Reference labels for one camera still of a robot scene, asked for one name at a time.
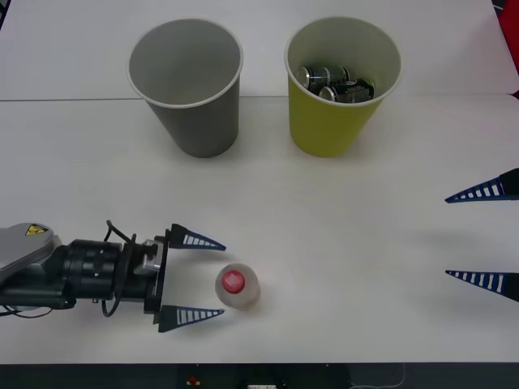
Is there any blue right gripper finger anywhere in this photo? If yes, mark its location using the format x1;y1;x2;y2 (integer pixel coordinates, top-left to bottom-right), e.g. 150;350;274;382
444;167;519;204
444;269;519;303

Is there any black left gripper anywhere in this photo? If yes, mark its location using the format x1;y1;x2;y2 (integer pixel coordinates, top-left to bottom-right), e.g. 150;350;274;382
120;223;228;335

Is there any clear bottle with red cap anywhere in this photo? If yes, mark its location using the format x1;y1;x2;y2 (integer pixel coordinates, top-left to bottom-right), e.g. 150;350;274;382
214;263;262;313

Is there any grey plastic bin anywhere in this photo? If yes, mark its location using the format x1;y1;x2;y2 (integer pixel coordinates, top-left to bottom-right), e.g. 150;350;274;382
127;17;245;159

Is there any red chair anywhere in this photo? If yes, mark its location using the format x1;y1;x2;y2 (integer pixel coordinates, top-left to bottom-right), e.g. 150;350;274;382
492;0;519;76

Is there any black drink can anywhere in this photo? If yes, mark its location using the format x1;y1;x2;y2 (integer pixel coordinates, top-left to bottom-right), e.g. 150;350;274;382
294;64;352;88
317;76;376;105

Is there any yellow-green plastic bin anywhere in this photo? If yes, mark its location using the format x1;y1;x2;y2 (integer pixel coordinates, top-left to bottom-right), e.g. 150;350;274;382
284;15;403;159

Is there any thin white cable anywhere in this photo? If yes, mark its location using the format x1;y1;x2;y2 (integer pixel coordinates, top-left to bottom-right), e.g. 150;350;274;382
350;363;407;388

